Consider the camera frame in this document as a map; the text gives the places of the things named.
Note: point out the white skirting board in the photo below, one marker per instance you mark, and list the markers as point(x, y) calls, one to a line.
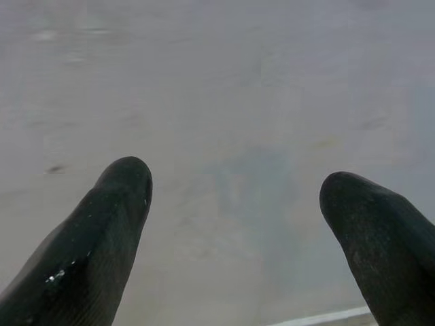
point(323, 317)

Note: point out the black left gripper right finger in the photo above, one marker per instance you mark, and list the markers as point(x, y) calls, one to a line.
point(384, 244)

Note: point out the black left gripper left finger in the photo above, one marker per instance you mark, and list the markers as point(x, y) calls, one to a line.
point(85, 244)

